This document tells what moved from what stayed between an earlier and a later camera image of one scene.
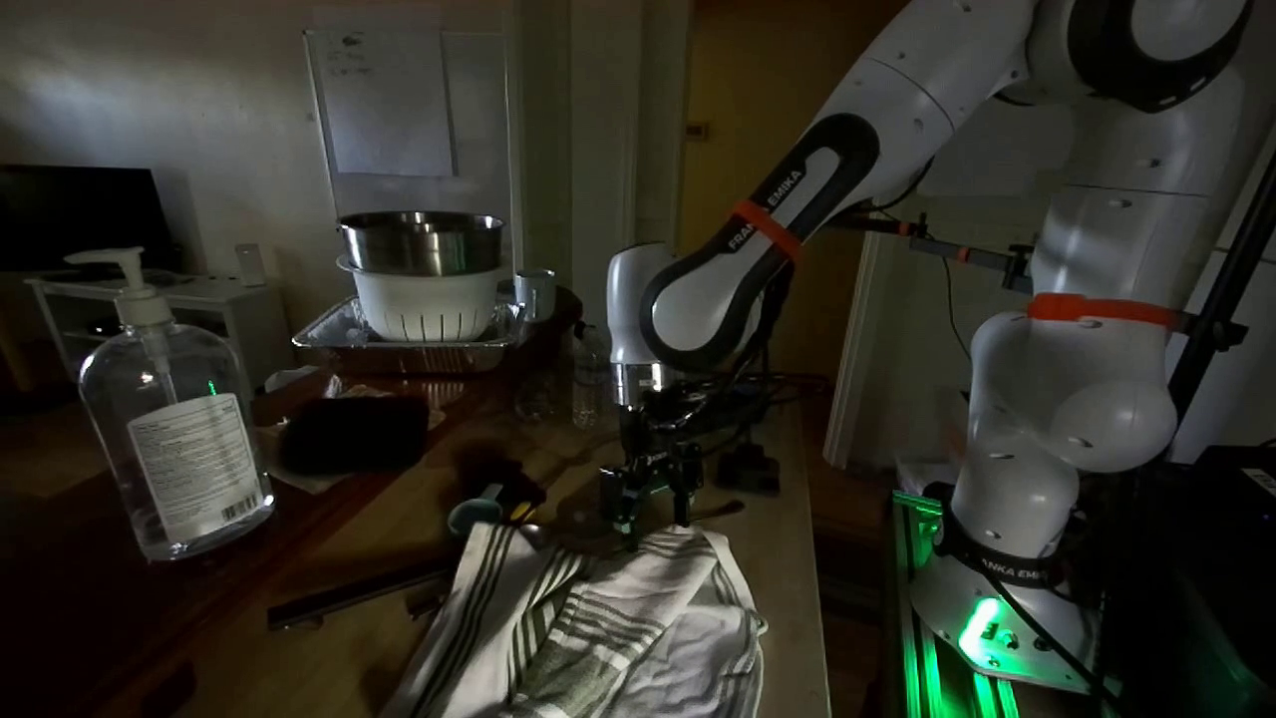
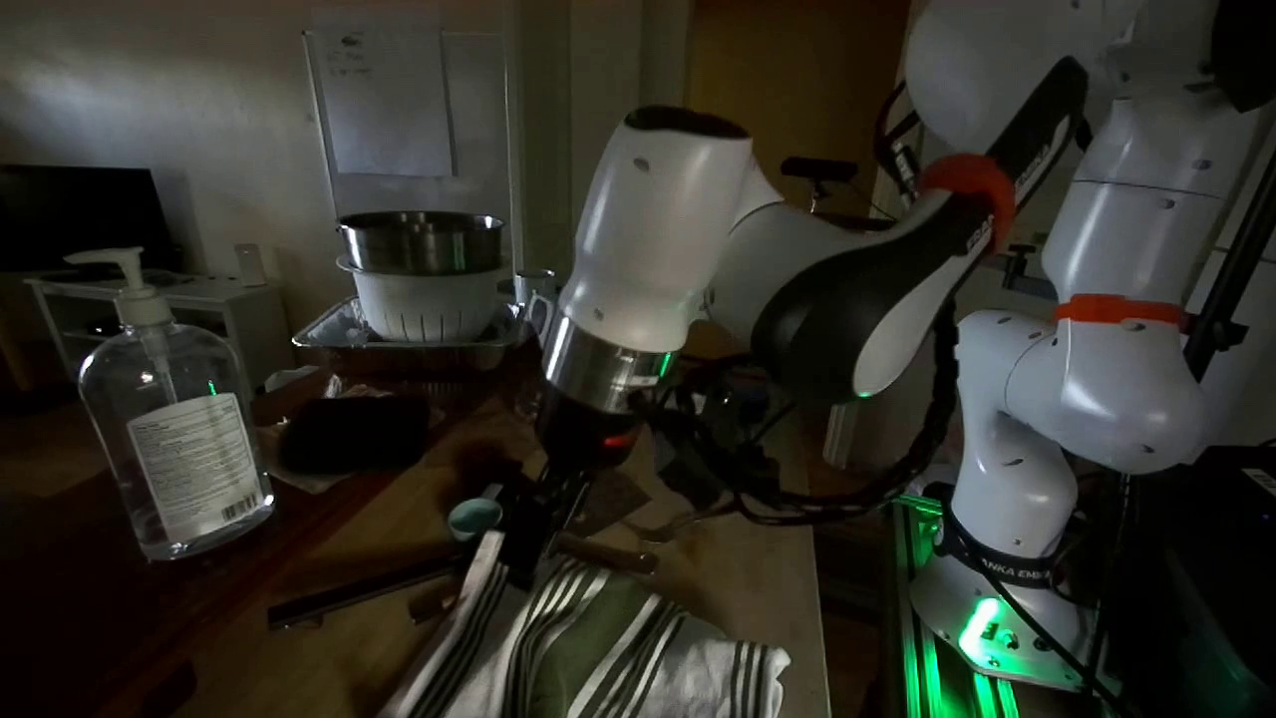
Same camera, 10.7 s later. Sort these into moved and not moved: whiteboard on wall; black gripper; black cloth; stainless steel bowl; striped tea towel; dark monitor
Moved: striped tea towel; black gripper
Not moved: stainless steel bowl; whiteboard on wall; dark monitor; black cloth
